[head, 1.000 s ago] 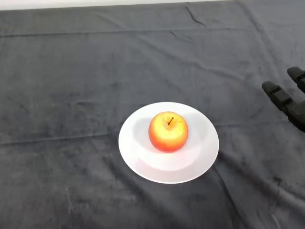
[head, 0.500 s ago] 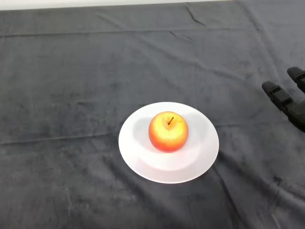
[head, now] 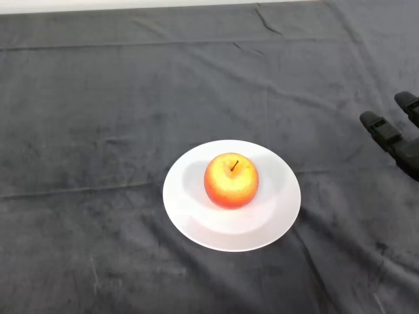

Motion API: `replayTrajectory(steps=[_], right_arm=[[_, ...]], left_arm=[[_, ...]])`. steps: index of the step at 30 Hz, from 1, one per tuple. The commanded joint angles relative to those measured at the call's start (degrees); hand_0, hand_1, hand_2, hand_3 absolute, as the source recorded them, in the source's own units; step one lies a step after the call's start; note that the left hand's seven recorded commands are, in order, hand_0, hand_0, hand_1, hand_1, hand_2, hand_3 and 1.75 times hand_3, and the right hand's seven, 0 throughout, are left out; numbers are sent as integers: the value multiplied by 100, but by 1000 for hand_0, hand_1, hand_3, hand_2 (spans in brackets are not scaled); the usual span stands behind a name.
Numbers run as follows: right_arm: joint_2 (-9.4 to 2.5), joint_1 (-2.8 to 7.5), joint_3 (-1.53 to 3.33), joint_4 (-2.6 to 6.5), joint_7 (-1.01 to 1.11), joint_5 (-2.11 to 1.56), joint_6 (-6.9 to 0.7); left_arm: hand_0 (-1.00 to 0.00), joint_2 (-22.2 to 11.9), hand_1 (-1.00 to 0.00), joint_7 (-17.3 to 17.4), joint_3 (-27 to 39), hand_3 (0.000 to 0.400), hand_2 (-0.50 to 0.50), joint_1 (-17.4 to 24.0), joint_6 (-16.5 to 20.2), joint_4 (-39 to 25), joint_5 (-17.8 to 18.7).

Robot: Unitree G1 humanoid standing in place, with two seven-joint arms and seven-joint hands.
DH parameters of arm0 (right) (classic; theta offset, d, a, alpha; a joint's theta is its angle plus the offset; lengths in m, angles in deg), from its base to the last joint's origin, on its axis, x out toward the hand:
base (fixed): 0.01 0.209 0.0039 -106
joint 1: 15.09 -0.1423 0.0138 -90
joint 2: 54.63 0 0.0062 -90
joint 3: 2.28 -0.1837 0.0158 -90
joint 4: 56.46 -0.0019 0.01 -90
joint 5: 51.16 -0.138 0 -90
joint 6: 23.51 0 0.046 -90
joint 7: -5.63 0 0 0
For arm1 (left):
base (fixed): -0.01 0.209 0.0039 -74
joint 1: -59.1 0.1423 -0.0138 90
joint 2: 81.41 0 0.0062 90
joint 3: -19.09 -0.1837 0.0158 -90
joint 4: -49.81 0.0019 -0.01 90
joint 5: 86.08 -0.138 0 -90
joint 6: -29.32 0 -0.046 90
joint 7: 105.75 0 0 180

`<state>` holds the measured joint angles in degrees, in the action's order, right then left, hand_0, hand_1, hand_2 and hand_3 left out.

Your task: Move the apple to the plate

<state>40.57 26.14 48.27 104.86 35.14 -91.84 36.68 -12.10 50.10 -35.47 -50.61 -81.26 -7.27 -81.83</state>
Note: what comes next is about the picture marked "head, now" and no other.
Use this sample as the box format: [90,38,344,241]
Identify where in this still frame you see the red yellow apple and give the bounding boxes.
[204,152,260,210]

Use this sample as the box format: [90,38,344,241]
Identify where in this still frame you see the black cloth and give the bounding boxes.
[0,0,419,314]

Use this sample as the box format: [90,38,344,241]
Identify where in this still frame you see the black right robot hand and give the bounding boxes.
[359,91,419,183]

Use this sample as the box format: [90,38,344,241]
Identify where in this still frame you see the white round plate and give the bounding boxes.
[162,139,302,253]

